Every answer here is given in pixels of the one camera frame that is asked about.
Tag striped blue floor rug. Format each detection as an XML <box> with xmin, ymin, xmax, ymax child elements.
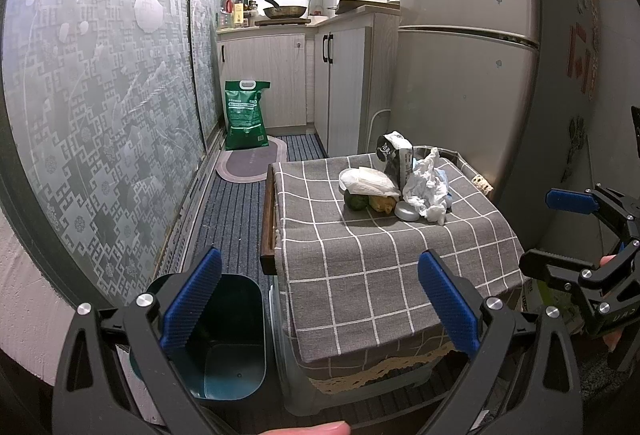
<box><xmin>192</xmin><ymin>133</ymin><xmax>329</xmax><ymax>286</ymax></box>

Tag frosted sliding glass door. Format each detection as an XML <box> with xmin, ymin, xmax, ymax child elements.
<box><xmin>1</xmin><ymin>0</ymin><xmax>221</xmax><ymax>306</ymax></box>

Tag condiment bottles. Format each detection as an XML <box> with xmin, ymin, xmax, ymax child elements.
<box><xmin>218</xmin><ymin>0</ymin><xmax>258</xmax><ymax>29</ymax></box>

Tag white plastic lid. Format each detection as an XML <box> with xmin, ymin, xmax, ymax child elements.
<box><xmin>394</xmin><ymin>201</ymin><xmax>421</xmax><ymax>221</ymax></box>

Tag green rice bag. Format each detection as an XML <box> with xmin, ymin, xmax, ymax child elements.
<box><xmin>224</xmin><ymin>80</ymin><xmax>270</xmax><ymax>150</ymax></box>

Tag white snack bag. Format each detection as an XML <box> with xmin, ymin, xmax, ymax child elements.
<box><xmin>375</xmin><ymin>131</ymin><xmax>413</xmax><ymax>190</ymax></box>

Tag oval grey floor mat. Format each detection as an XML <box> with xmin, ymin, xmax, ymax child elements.
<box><xmin>215</xmin><ymin>136</ymin><xmax>288</xmax><ymax>184</ymax></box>

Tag frying pan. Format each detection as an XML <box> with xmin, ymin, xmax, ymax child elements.
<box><xmin>264</xmin><ymin>0</ymin><xmax>307</xmax><ymax>19</ymax></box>

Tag teal plastic trash bin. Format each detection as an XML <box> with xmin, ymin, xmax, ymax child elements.
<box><xmin>160</xmin><ymin>273</ymin><xmax>267</xmax><ymax>403</ymax></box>

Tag ginger root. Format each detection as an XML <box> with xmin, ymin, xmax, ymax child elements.
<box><xmin>369</xmin><ymin>196</ymin><xmax>397</xmax><ymax>215</ymax></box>

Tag person's right hand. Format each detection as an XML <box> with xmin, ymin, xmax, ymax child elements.
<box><xmin>598</xmin><ymin>253</ymin><xmax>626</xmax><ymax>351</ymax></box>

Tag white kitchen cabinet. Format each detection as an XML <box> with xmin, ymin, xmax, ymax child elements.
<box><xmin>217</xmin><ymin>4</ymin><xmax>399</xmax><ymax>157</ymax></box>

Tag silver refrigerator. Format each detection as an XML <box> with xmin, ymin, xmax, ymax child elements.
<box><xmin>390</xmin><ymin>0</ymin><xmax>540</xmax><ymax>196</ymax></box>

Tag grey checked tablecloth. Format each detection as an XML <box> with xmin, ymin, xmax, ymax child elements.
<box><xmin>272</xmin><ymin>150</ymin><xmax>524</xmax><ymax>395</ymax></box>

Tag blue white tissue pack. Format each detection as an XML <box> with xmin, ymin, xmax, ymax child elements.
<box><xmin>435</xmin><ymin>168</ymin><xmax>454</xmax><ymax>211</ymax></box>

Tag person's left hand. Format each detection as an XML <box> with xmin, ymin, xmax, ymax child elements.
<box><xmin>260</xmin><ymin>421</ymin><xmax>352</xmax><ymax>435</ymax></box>

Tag green fruit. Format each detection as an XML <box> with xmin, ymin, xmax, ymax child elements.
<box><xmin>344</xmin><ymin>190</ymin><xmax>369</xmax><ymax>211</ymax></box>

